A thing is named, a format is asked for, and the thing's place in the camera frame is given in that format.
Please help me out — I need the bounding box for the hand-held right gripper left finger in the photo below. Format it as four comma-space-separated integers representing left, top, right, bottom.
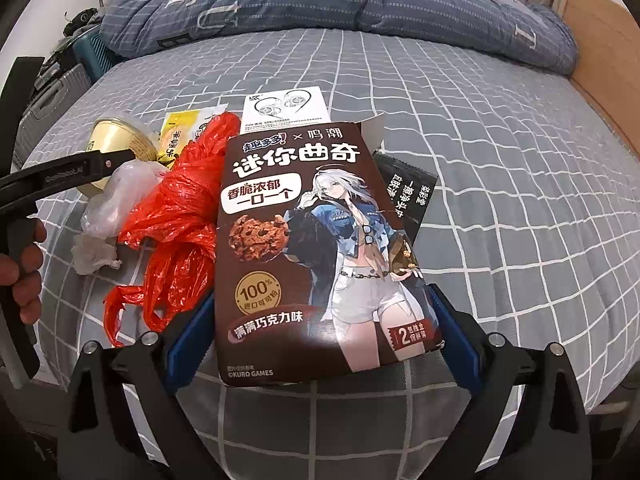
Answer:
60, 294, 221, 480

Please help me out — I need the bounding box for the black snack packet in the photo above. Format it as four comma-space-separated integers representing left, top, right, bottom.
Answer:
375, 152, 440, 236

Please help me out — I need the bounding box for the blue checked quilt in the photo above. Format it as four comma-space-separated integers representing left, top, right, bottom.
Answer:
97, 0, 581, 76

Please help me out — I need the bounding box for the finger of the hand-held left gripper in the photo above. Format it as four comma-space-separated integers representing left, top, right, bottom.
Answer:
0, 149, 137, 207
0, 57, 46, 171

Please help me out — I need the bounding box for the white earphone box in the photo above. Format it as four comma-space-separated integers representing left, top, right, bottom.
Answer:
241, 94, 328, 133

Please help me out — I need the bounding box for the teal suitcase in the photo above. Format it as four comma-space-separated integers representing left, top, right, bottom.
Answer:
75, 35, 123, 83

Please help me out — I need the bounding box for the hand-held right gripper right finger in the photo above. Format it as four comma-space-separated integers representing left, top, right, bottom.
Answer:
427, 284, 596, 480

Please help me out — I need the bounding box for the person's left hand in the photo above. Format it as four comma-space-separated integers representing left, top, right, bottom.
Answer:
0, 220, 47, 311

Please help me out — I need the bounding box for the wooden headboard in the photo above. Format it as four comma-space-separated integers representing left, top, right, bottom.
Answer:
562, 0, 640, 171

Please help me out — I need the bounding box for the brown cookie box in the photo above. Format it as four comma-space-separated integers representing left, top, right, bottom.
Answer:
214, 112, 446, 388

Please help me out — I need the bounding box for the grey suitcase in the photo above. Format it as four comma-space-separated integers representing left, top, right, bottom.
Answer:
12, 62, 96, 171

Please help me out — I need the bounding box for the red plastic bag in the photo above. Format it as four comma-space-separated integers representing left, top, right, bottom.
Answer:
102, 112, 241, 348

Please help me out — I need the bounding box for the cream yellow tin can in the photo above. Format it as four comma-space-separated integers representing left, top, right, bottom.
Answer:
87, 117, 161, 198

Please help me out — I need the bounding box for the grey checked bed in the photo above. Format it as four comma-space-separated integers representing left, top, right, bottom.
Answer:
20, 27, 640, 480

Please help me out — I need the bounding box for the yellow snack packet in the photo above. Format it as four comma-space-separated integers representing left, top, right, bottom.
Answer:
157, 105, 228, 168

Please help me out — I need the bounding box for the clear plastic bag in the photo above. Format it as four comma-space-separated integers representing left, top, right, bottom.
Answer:
71, 160, 168, 276

